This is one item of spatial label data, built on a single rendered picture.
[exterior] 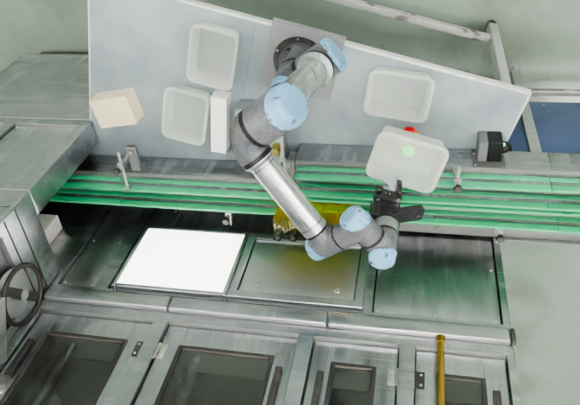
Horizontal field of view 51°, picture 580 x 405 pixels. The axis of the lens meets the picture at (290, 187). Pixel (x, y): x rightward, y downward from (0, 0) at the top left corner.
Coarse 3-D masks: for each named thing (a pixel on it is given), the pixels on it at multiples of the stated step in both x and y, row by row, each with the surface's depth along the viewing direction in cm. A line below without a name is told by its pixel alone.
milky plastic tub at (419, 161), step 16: (384, 128) 186; (384, 144) 191; (400, 144) 190; (416, 144) 189; (432, 144) 180; (384, 160) 194; (400, 160) 193; (416, 160) 192; (432, 160) 191; (384, 176) 191; (400, 176) 192; (416, 176) 194; (432, 176) 190
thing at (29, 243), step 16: (0, 192) 207; (16, 192) 206; (0, 208) 199; (16, 208) 201; (32, 208) 209; (0, 224) 193; (16, 224) 201; (32, 224) 210; (0, 240) 195; (16, 240) 202; (32, 240) 210; (0, 256) 197; (16, 256) 202; (32, 256) 211; (48, 256) 220; (0, 272) 197; (32, 272) 211; (48, 272) 221; (32, 288) 212; (32, 304) 212; (16, 320) 204
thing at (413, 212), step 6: (396, 210) 179; (402, 210) 179; (408, 210) 180; (414, 210) 180; (420, 210) 181; (402, 216) 179; (408, 216) 180; (414, 216) 181; (420, 216) 182; (402, 222) 181
